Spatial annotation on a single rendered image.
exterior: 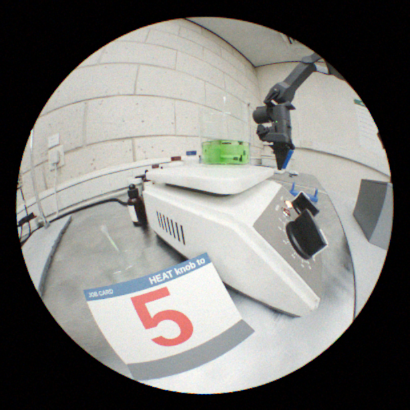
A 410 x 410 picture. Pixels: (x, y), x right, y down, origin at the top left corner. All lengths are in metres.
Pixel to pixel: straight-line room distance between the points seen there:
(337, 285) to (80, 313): 0.25
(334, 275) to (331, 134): 1.54
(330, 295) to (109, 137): 0.69
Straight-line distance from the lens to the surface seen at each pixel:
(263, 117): 0.44
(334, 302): 0.15
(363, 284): 0.20
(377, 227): 0.31
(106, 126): 0.60
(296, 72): 0.48
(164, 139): 0.63
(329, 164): 1.58
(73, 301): 0.17
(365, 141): 1.78
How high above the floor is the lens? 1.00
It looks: 23 degrees down
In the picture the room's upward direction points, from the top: 2 degrees counter-clockwise
